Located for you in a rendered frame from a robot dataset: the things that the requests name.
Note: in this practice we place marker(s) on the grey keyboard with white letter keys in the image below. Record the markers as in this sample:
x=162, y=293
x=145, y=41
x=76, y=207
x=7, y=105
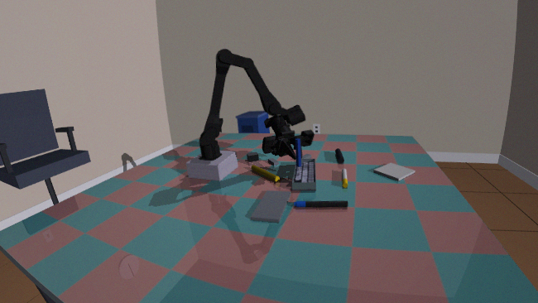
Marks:
x=305, y=178

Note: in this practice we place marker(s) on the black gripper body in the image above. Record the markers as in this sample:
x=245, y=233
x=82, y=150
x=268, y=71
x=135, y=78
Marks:
x=283, y=131

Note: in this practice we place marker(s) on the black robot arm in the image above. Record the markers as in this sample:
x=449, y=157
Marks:
x=208, y=145

